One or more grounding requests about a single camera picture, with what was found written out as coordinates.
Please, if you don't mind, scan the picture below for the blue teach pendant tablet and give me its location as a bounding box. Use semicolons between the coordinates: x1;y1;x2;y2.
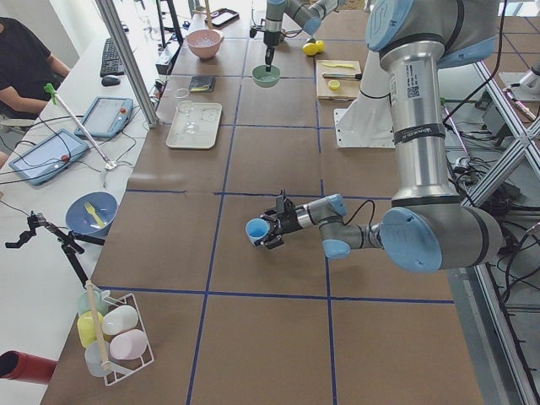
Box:
8;129;89;186

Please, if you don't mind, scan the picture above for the pink plastic cup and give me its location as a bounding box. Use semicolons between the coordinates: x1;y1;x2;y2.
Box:
110;329;148;360

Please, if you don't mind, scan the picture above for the clear glass dish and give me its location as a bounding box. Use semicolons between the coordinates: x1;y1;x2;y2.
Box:
175;88;190;100

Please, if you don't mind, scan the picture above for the yellow lemon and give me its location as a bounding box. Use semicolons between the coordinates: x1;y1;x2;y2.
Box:
314;40;325;54
302;42;319;57

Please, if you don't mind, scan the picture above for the cream bear tray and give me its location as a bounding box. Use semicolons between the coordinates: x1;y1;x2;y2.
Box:
165;101;223;149

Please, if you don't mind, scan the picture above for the silver rod with green clip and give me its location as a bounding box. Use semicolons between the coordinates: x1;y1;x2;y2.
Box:
44;83;118;170

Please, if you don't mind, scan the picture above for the white plastic cup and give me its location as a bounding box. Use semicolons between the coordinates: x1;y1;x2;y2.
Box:
102;305;138;335

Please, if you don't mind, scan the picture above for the black camera tripod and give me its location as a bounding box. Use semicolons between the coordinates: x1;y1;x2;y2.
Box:
4;212;106;289

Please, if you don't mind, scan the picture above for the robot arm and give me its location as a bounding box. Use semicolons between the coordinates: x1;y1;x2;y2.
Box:
246;1;503;273
246;1;345;249

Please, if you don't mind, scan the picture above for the yellow plastic fork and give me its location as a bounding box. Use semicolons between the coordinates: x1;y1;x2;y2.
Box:
84;202;105;229

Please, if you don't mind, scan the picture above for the person in black shirt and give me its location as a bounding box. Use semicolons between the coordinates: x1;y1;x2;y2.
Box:
0;16;73;168

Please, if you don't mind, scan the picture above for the green bowl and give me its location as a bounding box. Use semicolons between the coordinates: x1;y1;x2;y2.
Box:
251;65;281;88

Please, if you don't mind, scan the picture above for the black keyboard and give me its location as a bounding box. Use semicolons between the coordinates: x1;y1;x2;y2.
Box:
100;38;125;78

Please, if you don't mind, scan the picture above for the red cylinder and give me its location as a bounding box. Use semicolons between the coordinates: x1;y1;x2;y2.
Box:
1;350;57;385

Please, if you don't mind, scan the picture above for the light blue plastic cup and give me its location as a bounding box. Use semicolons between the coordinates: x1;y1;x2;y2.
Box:
245;218;270;246

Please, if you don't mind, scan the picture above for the aluminium frame post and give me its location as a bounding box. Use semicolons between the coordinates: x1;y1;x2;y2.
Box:
96;0;159;128

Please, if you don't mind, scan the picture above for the wooden rack handle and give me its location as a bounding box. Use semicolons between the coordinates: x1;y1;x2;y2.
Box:
85;279;111;370

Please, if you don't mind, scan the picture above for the dark grey cloth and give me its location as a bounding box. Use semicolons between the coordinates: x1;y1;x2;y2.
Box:
188;75;216;93

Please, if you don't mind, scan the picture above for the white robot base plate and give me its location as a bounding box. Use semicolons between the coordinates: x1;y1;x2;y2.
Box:
334;51;394;149

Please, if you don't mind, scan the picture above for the wooden cutting board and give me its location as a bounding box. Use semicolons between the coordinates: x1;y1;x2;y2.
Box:
316;60;362;101

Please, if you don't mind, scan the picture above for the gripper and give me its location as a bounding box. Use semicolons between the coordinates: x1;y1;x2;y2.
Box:
263;17;282;46

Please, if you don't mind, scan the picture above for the blue bowl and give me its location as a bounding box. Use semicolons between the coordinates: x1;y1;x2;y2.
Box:
65;192;118;237

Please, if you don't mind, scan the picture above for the half lemon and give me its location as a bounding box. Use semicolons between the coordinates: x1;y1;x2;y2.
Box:
327;79;341;91

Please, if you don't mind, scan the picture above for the translucent grey plastic cup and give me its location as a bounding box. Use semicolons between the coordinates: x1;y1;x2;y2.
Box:
84;341;111;377

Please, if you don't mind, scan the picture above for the green plastic cup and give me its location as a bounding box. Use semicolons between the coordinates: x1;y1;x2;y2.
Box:
78;290;109;316

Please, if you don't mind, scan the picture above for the clear wine glass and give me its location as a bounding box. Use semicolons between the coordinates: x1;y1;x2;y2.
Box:
176;99;198;134

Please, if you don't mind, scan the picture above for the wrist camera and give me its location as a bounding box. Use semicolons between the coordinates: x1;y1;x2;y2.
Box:
275;189;294;215

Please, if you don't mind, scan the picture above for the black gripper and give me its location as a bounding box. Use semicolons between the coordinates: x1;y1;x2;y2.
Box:
254;208;298;250

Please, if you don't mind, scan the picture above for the white wire cup rack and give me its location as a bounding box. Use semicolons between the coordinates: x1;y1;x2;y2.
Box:
78;289;154;386

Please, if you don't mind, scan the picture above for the yellow plastic cup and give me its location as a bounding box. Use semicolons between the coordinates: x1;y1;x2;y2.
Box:
77;310;97;348

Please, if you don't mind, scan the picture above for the silver handled knife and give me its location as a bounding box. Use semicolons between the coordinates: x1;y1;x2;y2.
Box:
322;73;363;81

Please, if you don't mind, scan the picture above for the black computer mouse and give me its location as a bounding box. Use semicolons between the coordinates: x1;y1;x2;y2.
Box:
101;75;121;87

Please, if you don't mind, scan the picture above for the yellow plastic knife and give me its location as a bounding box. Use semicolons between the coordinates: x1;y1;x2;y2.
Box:
322;62;358;69

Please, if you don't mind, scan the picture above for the pink bowl of ice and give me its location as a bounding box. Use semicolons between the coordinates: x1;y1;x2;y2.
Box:
186;30;224;60

